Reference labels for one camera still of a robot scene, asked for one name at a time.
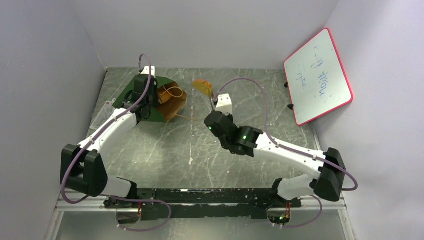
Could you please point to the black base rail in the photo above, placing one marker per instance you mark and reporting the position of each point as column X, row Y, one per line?
column 162, row 203

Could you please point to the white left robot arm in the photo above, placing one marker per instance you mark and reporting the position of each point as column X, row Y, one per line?
column 82, row 166

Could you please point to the metal tongs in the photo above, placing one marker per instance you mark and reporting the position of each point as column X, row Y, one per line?
column 211, row 103

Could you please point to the clear packaged tool card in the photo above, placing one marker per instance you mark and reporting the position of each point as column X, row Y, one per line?
column 104, row 114

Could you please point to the aluminium frame rail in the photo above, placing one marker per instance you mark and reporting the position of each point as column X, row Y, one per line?
column 277, row 217

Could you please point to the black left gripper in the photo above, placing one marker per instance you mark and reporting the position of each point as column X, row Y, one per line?
column 155, row 90

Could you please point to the red framed whiteboard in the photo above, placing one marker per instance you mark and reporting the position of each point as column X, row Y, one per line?
column 316, row 79

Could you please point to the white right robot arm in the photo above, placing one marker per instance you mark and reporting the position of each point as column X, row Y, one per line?
column 323, row 171

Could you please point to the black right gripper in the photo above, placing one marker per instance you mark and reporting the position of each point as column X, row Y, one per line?
column 214, row 108

